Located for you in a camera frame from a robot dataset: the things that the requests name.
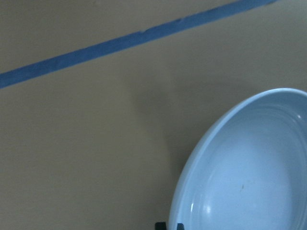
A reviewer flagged blue plate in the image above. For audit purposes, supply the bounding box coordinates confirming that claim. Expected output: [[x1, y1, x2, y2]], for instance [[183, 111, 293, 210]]
[[167, 88, 307, 230]]

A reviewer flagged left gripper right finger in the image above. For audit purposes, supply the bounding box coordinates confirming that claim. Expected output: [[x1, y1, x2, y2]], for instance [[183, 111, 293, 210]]
[[176, 223, 184, 230]]

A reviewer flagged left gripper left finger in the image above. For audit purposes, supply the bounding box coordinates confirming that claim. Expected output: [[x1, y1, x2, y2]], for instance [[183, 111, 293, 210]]
[[154, 222, 166, 230]]

